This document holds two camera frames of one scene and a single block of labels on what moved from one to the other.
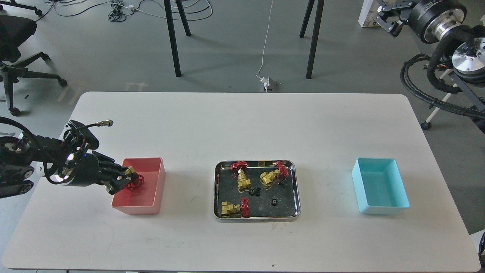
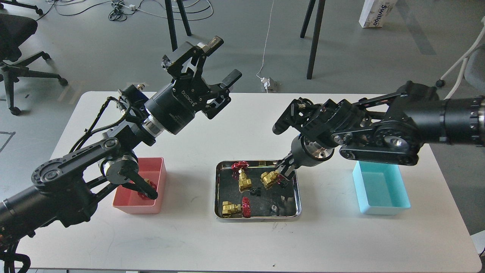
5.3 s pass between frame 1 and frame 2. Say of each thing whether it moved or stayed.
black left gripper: moved
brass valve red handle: moved
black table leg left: stayed
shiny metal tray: stayed
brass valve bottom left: stayed
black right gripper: moved
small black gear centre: stayed
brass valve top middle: stayed
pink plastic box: stayed
